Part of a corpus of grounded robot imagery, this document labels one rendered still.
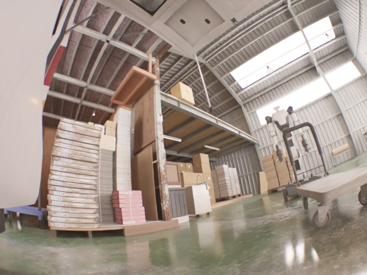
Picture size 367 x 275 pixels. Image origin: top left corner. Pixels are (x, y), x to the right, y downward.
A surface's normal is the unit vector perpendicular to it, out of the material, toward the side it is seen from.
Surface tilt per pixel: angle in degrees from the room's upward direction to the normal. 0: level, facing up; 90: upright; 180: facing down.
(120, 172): 90
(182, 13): 167
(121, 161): 90
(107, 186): 90
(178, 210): 90
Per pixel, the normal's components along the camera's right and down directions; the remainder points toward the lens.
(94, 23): 0.12, 0.91
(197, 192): 0.47, -0.40
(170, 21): -0.04, 0.84
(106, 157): 0.69, -0.36
